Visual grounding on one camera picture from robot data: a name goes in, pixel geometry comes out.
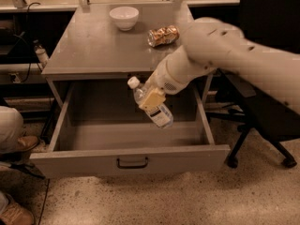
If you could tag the wall power outlet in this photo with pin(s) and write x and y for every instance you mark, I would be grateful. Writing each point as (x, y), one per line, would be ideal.
(14, 77)

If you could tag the clear plastic water bottle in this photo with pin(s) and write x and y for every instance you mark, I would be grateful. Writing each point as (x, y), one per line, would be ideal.
(161, 115)

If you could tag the crushed gold can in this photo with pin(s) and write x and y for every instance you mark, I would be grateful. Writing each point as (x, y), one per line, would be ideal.
(163, 36)

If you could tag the light trouser leg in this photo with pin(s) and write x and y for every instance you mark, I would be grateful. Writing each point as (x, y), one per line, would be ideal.
(11, 127)

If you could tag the brown shoe upper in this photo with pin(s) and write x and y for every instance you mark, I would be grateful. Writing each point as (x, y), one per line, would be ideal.
(26, 143)

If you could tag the white ceramic bowl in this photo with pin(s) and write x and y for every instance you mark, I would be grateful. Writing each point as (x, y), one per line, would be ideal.
(124, 18)

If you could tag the brown shoe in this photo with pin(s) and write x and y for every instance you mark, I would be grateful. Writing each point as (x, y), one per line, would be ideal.
(26, 143)
(11, 213)

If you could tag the black drawer handle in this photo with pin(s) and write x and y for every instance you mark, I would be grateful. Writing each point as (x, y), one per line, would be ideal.
(131, 165)

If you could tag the brown shoe lower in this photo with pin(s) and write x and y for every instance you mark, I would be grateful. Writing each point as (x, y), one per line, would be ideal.
(11, 213)

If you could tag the small bottle on shelf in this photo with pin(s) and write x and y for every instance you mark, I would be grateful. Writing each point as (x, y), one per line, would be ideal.
(41, 53)

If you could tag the grey metal cabinet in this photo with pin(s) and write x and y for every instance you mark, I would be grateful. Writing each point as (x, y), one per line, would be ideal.
(92, 47)

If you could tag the black office chair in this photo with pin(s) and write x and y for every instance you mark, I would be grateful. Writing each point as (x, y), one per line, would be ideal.
(273, 23)

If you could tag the open grey top drawer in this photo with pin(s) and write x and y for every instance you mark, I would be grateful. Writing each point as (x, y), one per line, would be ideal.
(100, 122)

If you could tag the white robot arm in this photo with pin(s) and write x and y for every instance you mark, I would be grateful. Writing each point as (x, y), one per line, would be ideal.
(207, 44)

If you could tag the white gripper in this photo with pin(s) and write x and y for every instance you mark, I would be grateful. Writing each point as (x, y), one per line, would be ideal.
(163, 81)

